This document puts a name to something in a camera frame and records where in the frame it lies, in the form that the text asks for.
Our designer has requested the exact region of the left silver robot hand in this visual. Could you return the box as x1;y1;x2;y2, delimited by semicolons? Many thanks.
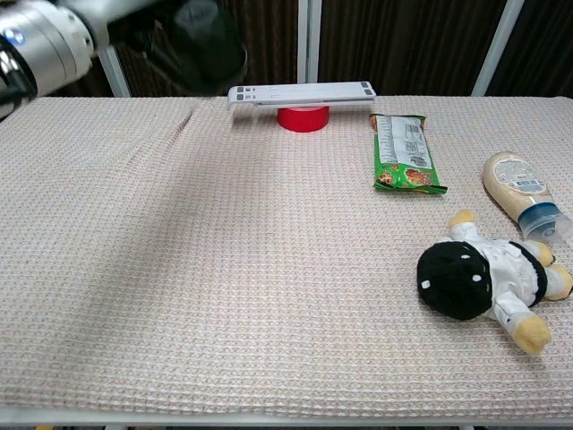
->
106;0;198;89

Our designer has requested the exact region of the black dome-shaped object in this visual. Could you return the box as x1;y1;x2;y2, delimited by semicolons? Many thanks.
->
169;0;250;93

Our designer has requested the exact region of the white flat scanner device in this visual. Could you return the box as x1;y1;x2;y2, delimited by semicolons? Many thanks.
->
227;81;376;112

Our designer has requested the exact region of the red tape roll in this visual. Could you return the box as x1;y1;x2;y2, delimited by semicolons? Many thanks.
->
277;106;331;134

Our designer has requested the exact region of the beige waffle tablecloth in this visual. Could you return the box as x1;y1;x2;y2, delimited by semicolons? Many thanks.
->
0;95;573;420

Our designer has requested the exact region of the green snack packet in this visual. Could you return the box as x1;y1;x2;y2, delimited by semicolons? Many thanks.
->
368;113;449;196

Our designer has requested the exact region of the mayonnaise squeeze bottle blue cap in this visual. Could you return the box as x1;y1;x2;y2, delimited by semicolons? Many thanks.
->
482;151;573;245

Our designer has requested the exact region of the plush doll black head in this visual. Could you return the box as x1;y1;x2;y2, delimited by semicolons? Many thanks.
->
415;209;573;357

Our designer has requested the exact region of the silver partition post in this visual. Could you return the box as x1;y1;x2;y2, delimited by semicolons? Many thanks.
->
296;0;322;84
96;44;133;99
471;0;525;98

